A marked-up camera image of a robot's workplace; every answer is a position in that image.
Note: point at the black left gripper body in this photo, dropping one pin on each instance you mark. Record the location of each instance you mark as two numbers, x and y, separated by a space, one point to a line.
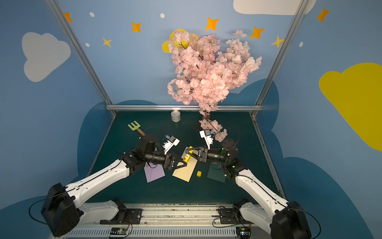
170 161

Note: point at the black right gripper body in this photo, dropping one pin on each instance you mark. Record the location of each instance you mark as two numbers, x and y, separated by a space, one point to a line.
203 154

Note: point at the cream yellow envelope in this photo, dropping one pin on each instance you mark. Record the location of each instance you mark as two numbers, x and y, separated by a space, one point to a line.
185 173

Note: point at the purple envelope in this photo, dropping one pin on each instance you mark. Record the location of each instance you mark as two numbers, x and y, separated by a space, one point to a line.
153 172

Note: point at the dark green envelope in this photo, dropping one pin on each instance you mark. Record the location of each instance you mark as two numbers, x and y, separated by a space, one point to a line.
215 172

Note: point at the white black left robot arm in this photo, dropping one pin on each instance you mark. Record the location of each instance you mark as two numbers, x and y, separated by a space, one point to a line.
61 208

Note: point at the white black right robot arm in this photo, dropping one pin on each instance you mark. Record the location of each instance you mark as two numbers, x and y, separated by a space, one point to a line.
275 215

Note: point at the silver tin can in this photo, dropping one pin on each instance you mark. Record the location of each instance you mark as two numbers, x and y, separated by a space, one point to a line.
176 116

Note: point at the pink cherry blossom tree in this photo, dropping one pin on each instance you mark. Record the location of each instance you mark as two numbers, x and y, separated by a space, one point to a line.
205 75

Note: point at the right green circuit board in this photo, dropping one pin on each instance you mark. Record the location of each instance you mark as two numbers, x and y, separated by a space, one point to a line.
243 233

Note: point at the green circuit board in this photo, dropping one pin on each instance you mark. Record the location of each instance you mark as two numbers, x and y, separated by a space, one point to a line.
243 233
119 232

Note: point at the left green circuit board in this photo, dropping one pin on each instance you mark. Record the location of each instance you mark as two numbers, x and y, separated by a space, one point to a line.
119 232

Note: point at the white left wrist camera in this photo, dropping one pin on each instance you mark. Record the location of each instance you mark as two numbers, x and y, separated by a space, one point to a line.
171 141

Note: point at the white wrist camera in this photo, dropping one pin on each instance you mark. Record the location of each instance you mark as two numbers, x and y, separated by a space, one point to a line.
207 135
171 141

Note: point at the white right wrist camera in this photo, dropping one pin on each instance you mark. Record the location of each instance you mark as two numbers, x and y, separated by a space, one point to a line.
207 135

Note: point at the yellow-green garden fork wooden handle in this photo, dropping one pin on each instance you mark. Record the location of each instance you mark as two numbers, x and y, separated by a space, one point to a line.
135 126

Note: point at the aluminium front mounting rail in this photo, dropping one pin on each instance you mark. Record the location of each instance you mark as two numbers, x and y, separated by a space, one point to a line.
165 215

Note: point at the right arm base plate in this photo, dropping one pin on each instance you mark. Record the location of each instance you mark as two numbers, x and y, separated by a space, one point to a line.
230 216

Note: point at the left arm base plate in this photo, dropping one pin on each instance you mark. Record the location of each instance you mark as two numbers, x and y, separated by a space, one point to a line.
125 216

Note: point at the right aluminium frame post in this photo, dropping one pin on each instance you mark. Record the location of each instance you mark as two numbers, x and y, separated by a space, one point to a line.
291 32

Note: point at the aluminium frame post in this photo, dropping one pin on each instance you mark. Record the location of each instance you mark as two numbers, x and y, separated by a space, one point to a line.
72 38
291 32

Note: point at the left aluminium frame post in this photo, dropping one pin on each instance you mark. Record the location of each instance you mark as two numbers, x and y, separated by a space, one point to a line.
72 38

